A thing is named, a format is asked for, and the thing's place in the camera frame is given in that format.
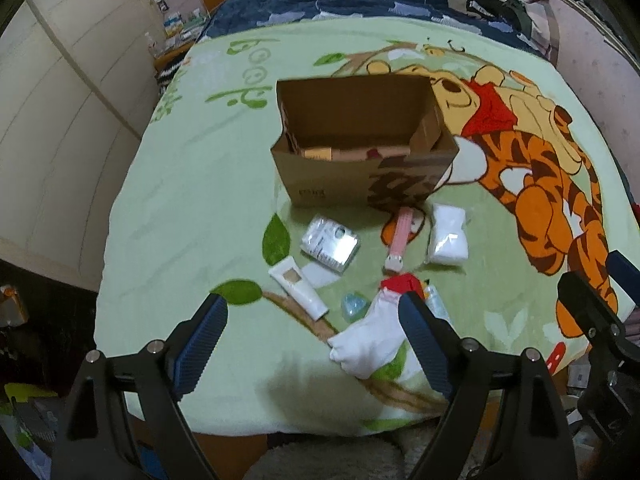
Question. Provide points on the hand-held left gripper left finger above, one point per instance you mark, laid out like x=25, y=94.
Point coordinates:
x=200, y=345

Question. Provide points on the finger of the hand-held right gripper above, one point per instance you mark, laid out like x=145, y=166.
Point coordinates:
x=587, y=310
x=625, y=277

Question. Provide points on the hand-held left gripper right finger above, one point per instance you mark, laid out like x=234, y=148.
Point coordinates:
x=422, y=345

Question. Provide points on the red plastic box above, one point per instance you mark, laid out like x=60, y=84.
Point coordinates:
x=400, y=282

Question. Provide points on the white cotton pads packet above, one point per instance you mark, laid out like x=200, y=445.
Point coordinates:
x=448, y=237

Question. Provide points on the clear cotton swab box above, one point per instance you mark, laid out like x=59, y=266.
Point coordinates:
x=330, y=242

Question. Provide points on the brown cardboard box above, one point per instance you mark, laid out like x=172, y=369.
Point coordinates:
x=330, y=180

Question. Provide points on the small clear bottle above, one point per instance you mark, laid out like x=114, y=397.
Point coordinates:
x=436, y=302

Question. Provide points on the white sock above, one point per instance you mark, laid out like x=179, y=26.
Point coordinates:
x=370, y=335

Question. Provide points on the pink white toothbrush case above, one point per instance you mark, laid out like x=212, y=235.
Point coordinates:
x=400, y=240

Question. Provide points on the white cream tube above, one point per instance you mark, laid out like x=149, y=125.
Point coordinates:
x=297, y=285

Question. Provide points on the white fluffy rug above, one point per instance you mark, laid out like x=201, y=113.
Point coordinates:
x=325, y=460

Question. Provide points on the green cartoon printed blanket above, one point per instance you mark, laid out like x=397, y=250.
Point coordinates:
x=200, y=185

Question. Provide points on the yellow green sheet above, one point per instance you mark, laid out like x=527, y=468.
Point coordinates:
x=25, y=410

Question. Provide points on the small tan carton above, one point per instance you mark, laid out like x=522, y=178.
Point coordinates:
x=317, y=153

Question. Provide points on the cream wardrobe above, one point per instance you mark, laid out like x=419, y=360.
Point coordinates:
x=60, y=135

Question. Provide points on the striped knitted cloth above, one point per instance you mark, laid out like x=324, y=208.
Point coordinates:
x=167, y=74

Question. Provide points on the wooden nightstand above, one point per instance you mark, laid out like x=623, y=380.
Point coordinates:
x=172, y=52

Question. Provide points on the dark clothes pile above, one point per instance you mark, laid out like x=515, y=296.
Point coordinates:
x=495, y=5

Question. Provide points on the clear plastic bottle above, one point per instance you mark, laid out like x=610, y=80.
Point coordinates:
x=150, y=44

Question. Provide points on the small boxes on nightstand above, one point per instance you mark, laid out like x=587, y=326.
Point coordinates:
x=177, y=24

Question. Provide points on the dark blue leaf duvet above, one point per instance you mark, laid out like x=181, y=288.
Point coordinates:
x=350, y=5

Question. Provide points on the wooden bed frame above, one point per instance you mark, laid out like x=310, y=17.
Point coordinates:
x=225, y=455

